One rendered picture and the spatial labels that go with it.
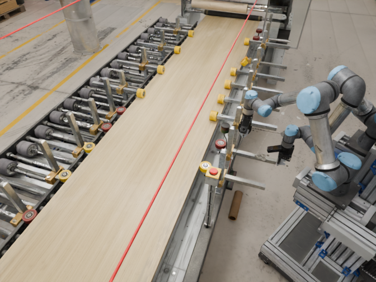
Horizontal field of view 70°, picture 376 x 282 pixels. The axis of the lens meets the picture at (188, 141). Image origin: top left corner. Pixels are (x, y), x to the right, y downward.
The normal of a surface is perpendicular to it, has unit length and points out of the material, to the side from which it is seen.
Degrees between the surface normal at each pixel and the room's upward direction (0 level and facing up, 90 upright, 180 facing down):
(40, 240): 0
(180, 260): 0
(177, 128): 0
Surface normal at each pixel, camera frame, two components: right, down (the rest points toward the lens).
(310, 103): -0.89, 0.24
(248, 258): 0.00, -0.73
